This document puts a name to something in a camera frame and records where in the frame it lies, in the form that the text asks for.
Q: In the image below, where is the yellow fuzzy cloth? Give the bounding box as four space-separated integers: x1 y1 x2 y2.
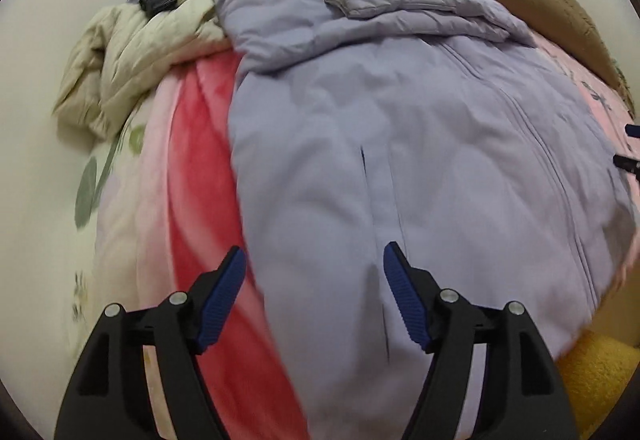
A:
555 330 640 440

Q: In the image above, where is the pink printed blanket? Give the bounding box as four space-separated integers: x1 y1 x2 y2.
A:
95 0 640 440

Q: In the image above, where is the lavender zip jacket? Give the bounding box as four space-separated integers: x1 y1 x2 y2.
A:
212 0 640 440

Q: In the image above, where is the floral bed sheet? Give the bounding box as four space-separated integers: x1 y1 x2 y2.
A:
65 110 151 371

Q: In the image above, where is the beige quilted jacket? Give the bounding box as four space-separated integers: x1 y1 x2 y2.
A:
52 0 281 141

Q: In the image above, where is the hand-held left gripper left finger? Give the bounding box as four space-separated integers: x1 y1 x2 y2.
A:
54 246 247 440

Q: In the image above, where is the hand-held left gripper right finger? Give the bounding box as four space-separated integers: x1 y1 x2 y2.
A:
382 241 573 440

